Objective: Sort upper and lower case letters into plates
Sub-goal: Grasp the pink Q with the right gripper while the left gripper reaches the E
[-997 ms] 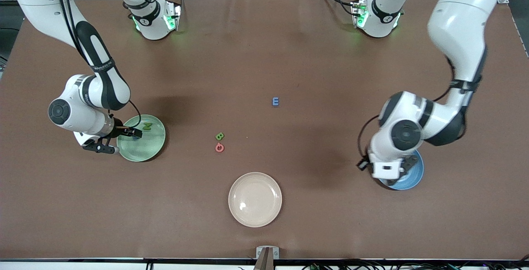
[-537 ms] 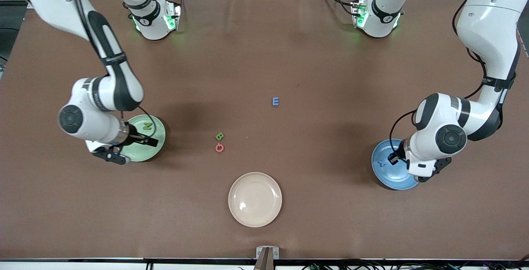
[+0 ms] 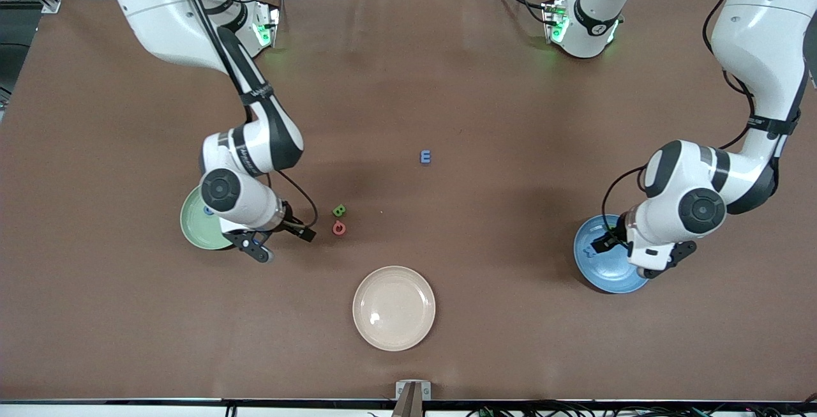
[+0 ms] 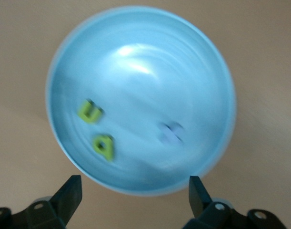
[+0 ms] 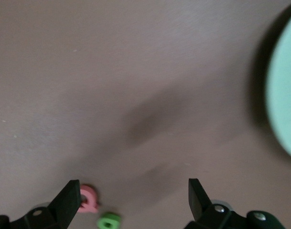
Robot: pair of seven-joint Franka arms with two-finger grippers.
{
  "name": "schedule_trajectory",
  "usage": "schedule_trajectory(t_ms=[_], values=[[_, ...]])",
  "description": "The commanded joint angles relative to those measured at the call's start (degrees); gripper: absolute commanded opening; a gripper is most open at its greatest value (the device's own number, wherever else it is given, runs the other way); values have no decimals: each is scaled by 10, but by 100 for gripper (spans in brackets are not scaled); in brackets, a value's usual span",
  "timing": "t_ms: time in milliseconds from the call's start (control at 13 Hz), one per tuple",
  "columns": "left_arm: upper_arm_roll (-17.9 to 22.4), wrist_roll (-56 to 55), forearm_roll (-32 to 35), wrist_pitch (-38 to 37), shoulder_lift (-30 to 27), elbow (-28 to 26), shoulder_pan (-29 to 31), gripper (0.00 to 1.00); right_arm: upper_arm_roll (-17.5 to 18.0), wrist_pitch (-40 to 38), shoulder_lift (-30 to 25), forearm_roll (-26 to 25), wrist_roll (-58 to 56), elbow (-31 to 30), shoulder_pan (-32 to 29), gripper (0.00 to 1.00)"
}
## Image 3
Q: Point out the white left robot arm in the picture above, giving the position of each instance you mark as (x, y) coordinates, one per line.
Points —
(759, 40)

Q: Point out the blue plate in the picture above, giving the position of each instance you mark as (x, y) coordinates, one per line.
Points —
(606, 276)

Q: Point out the left arm base connector panel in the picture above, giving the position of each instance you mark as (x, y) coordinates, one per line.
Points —
(554, 18)

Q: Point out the beige plate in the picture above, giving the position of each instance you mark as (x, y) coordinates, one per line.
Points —
(394, 308)

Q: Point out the grey metal camera bracket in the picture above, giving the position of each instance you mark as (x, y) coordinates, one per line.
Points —
(426, 388)

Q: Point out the tan camera pole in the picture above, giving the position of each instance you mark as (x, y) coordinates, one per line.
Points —
(408, 404)

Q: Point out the blue letter m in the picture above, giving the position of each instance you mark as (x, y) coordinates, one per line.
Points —
(422, 157)

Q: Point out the blue letter x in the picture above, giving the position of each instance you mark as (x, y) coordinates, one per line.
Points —
(583, 254)

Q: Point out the right arm base connector panel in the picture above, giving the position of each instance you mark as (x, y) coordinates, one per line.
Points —
(268, 27)

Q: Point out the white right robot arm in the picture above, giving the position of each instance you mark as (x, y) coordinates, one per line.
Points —
(159, 15)

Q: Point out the red letter Q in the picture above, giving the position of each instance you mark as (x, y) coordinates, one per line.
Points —
(334, 228)

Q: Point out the light green plate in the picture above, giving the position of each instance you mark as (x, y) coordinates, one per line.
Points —
(194, 228)

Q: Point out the green letter B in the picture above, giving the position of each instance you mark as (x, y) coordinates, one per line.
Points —
(339, 211)

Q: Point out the brown table cover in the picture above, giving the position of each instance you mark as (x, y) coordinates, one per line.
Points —
(127, 327)

